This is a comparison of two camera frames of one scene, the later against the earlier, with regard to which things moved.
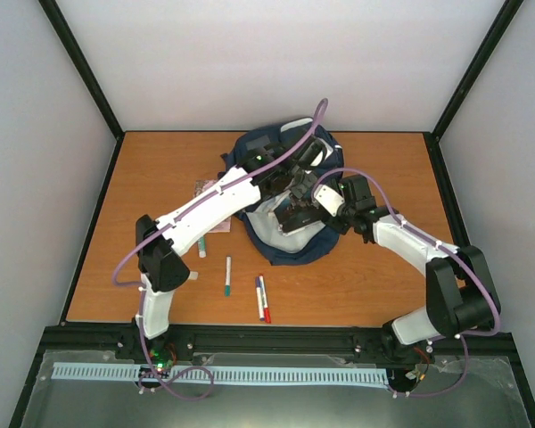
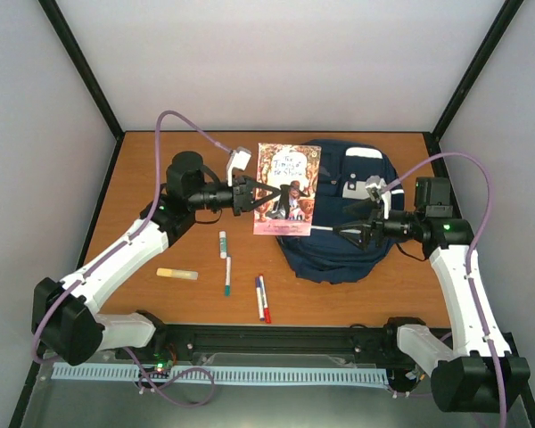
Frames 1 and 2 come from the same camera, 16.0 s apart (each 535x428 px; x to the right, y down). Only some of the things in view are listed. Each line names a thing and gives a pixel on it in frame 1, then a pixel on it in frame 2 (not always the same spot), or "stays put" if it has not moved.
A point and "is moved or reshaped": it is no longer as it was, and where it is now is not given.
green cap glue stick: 201,248 → 223,244
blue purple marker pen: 259,298 stays put
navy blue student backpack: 290,158 → 344,168
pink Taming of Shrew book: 201,186 is moved or reshaped
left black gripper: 301,192 → 244,193
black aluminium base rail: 497,342 stays put
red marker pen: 267,311 stays put
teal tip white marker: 227,283 stays put
